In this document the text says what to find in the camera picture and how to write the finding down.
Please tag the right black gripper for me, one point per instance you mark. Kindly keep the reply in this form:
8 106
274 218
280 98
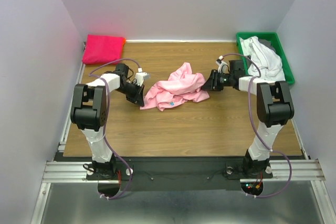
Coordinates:
211 84

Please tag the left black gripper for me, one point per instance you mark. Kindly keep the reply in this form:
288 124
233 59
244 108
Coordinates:
138 97

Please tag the light pink t shirt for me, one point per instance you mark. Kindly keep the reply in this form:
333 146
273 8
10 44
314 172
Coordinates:
182 85

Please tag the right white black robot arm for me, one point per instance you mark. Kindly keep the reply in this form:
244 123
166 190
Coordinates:
274 109

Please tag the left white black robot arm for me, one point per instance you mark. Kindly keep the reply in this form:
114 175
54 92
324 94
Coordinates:
89 112

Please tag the white crumpled t shirt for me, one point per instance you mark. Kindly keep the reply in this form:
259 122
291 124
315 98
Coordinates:
266 59

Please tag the folded magenta t shirt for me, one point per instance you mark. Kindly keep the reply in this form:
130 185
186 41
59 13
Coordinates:
102 49

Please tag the grey garment in bin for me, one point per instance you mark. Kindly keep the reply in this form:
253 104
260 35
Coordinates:
267 44

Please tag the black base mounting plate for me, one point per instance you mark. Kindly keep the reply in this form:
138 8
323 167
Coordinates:
178 174

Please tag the green plastic bin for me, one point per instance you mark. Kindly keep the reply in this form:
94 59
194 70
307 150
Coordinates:
251 67

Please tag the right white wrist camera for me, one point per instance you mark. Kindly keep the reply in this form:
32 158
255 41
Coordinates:
222 65

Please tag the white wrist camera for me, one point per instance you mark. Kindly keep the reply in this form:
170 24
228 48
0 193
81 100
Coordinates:
222 65
140 77

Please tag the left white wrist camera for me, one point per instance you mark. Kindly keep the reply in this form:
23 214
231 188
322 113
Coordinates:
140 77

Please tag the aluminium extrusion rail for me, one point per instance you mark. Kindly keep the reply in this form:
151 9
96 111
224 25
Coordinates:
302 170

